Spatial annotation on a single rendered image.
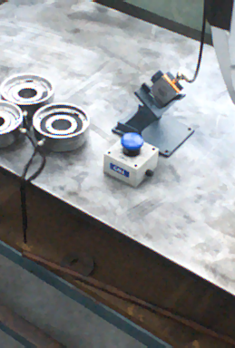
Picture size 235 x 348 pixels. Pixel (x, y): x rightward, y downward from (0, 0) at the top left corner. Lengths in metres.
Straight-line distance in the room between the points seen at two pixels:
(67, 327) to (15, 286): 0.21
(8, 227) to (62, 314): 0.59
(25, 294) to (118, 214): 0.95
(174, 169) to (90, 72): 0.35
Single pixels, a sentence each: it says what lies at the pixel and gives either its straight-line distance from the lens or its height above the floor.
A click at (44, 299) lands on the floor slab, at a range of 2.02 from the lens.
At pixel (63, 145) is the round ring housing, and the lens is 1.22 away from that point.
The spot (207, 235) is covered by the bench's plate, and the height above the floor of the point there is 0.80.
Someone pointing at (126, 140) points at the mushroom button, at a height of 0.87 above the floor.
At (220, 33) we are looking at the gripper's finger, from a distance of 0.39.
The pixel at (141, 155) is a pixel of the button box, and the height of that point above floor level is 0.84.
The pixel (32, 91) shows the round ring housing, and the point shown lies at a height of 0.82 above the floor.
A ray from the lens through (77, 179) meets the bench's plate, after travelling 1.18.
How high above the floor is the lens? 1.61
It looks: 38 degrees down
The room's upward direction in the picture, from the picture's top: 3 degrees clockwise
